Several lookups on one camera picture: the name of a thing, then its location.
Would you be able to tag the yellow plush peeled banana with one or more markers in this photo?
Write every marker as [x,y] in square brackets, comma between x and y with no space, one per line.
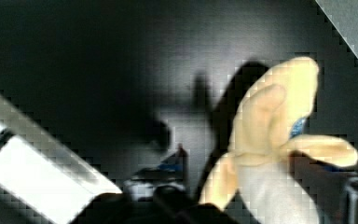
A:
[256,164]

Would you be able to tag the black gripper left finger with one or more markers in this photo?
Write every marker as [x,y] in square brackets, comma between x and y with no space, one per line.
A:
[155,195]

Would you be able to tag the black silver toaster oven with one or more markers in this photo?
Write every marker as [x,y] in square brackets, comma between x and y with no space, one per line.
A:
[120,81]

